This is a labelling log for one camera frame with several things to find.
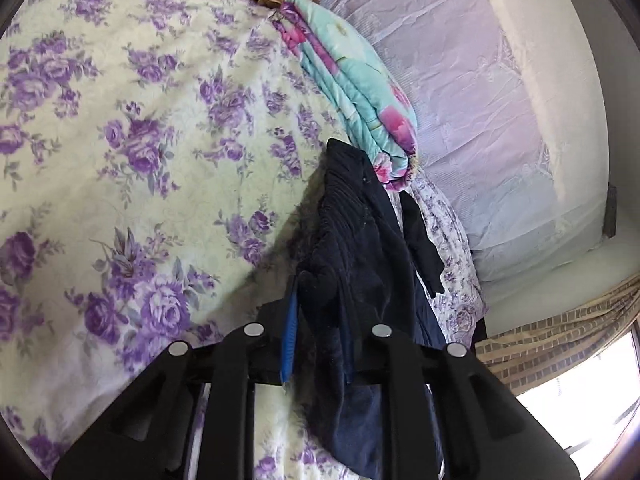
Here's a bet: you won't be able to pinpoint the checked beige curtain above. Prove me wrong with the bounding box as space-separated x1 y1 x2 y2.
475 275 640 391

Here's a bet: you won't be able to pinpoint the white lace curtain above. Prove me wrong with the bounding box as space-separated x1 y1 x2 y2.
302 0 616 281

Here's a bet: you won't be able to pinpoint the small black cloth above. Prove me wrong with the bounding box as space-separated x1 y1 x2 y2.
400 192 445 297

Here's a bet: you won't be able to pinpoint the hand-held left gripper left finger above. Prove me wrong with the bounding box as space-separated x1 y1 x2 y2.
52 279 302 480

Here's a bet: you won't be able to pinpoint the dark navy pants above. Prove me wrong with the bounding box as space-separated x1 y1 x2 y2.
292 137 446 480

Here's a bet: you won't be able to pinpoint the window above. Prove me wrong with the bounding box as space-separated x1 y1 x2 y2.
515 325 640 461

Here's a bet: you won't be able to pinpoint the folded teal pink floral quilt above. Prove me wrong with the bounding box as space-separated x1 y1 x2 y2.
272 0 420 193

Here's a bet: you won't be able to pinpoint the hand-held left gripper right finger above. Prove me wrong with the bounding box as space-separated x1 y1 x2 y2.
350 324 581 480

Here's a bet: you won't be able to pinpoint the purple floral bedspread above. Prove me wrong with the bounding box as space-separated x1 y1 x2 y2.
0 0 488 480

